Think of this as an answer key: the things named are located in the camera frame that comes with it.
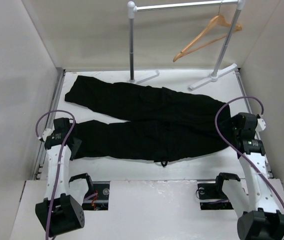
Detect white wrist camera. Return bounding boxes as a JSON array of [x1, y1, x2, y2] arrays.
[[256, 114, 267, 133], [38, 128, 53, 142]]

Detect wooden clothes hanger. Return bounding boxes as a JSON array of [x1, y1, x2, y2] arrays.
[[173, 4, 244, 63]]

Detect black trousers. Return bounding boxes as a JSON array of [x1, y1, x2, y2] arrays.
[[64, 76, 231, 164]]

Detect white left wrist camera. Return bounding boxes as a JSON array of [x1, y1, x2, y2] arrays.
[[38, 128, 53, 142]]

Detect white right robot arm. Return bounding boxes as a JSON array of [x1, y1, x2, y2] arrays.
[[213, 112, 284, 240]]

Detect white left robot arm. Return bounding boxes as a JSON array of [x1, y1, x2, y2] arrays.
[[35, 118, 94, 240]]

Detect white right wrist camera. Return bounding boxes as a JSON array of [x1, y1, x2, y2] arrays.
[[256, 114, 267, 133]]

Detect white clothes rack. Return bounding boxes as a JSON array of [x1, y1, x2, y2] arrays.
[[126, 0, 247, 91]]

